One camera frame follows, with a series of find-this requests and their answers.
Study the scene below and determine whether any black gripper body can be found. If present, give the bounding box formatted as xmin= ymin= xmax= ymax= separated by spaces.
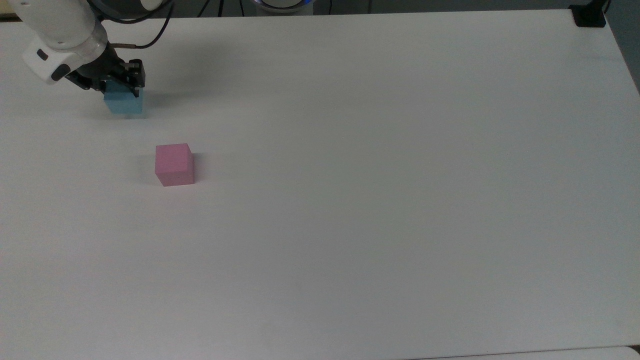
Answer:
xmin=66 ymin=46 xmax=146 ymax=94

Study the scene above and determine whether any pink cube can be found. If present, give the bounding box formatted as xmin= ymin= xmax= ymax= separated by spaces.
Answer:
xmin=154 ymin=143 xmax=195 ymax=187

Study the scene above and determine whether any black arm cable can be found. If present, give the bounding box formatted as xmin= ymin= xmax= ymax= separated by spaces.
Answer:
xmin=98 ymin=0 xmax=175 ymax=50

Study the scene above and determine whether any blue cube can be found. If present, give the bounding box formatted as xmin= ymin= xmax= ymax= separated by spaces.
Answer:
xmin=103 ymin=80 xmax=146 ymax=119

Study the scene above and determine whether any robot base with blue ring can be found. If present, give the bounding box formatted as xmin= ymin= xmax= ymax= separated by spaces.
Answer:
xmin=253 ymin=0 xmax=317 ymax=14

